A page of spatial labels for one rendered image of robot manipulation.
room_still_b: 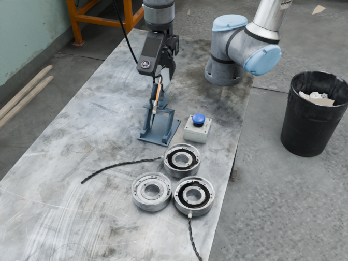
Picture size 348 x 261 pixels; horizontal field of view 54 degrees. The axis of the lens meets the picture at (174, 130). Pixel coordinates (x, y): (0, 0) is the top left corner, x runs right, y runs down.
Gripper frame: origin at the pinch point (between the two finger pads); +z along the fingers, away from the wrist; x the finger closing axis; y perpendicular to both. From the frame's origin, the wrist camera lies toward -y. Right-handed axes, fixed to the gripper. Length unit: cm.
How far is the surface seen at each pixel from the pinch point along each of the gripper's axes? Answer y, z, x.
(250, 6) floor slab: 293, 97, 15
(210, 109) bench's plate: 15.5, 16.3, -12.3
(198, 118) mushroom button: 1.0, 8.8, -12.1
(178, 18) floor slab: 238, 97, 78
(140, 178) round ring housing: -22.8, 13.0, -3.4
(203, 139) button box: -1.5, 14.2, -14.6
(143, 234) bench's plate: -35.8, 16.1, -10.0
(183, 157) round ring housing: -10.2, 14.5, -11.2
